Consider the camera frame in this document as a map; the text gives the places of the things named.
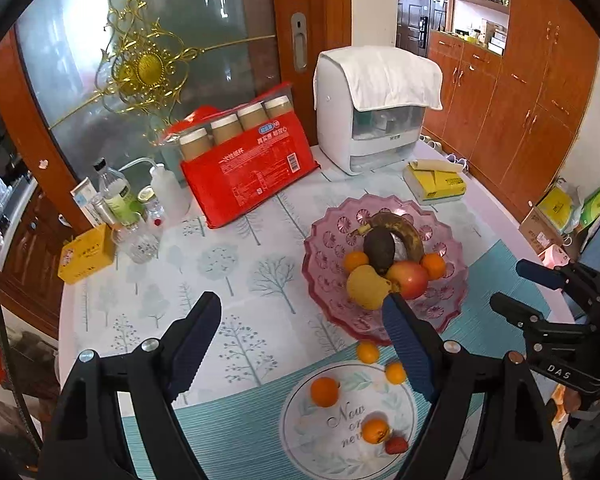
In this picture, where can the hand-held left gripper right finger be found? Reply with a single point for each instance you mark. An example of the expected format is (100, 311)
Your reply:
(407, 346)

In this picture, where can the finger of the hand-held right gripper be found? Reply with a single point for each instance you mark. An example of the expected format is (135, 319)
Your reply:
(540, 272)
(517, 310)

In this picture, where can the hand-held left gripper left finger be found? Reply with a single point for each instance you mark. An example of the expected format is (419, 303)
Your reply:
(195, 341)

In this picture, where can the red apple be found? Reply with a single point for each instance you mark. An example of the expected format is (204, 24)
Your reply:
(410, 281)

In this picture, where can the yellow pear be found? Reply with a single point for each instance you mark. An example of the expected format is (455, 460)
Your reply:
(365, 288)

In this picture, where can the small mandarin orange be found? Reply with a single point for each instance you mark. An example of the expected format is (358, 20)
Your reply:
(355, 261)
(395, 373)
(368, 352)
(325, 392)

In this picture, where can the dark avocado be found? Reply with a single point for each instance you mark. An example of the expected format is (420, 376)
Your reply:
(380, 248)

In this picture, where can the brown overripe banana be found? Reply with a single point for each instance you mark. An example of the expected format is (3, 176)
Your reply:
(411, 233)

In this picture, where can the white round plate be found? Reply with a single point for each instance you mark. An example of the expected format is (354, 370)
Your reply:
(320, 441)

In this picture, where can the pink glass bowl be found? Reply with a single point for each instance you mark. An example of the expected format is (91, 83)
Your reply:
(330, 240)

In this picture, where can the brown cardboard box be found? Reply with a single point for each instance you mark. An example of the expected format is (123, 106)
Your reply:
(535, 232)

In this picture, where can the yellow plastic bag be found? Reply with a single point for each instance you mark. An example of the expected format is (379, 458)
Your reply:
(555, 208)

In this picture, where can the mandarin orange with stem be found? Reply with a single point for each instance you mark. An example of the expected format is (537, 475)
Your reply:
(375, 431)

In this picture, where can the red strawberry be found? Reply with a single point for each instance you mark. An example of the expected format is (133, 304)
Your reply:
(396, 445)

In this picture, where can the clear drinking glass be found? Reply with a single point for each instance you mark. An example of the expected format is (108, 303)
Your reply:
(140, 246)

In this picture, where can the yellow tissue pack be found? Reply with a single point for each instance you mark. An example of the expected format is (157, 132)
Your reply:
(440, 188)

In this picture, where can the small glass vial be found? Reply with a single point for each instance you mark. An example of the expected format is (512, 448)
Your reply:
(156, 213)

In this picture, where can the yellow cardboard box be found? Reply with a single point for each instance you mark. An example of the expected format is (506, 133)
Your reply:
(85, 255)

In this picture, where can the white squeeze bottle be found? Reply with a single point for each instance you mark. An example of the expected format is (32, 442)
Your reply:
(172, 193)

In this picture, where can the row of shoes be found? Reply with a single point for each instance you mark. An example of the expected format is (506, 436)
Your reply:
(445, 152)

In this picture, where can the small jar yellow lid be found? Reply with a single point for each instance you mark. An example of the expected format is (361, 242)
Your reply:
(145, 194)

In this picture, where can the glass bottle green label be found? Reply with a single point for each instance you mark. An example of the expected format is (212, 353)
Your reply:
(121, 201)

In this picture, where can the red pack of paper cups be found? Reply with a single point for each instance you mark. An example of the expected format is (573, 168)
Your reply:
(250, 180)

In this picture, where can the small white box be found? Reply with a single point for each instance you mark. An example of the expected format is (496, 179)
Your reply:
(82, 196)

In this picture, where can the white countertop appliance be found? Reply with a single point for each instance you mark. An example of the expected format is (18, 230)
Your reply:
(335, 127)

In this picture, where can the white cloth cover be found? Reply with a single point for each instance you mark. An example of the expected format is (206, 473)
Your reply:
(395, 80)

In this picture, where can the dark entrance door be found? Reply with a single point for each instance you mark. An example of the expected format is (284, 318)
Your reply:
(415, 22)

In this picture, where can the frosted glass door gold ornament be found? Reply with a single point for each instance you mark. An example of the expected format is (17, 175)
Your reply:
(205, 10)

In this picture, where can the wooden wall cabinet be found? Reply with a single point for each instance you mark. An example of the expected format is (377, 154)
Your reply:
(540, 110)

